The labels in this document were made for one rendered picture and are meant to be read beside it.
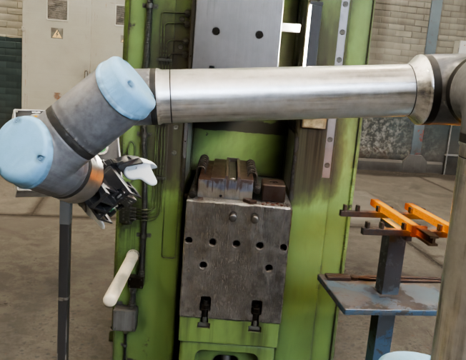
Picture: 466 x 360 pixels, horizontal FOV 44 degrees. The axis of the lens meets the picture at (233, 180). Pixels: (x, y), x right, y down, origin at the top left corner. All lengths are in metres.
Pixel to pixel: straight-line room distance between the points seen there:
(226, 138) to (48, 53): 5.05
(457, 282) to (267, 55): 1.31
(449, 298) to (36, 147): 0.63
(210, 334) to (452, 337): 1.40
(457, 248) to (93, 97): 0.56
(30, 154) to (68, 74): 6.61
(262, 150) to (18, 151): 1.87
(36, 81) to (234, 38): 5.54
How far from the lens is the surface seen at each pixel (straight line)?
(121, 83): 0.77
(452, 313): 0.95
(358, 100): 0.94
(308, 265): 2.36
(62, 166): 0.80
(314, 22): 2.19
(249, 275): 2.14
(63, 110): 0.79
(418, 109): 0.98
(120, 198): 0.96
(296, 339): 2.48
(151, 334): 2.48
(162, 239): 2.33
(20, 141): 0.80
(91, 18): 7.35
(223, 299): 2.18
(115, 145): 2.03
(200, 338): 2.25
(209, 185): 2.11
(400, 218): 1.93
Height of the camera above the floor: 1.41
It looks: 12 degrees down
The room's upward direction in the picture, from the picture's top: 5 degrees clockwise
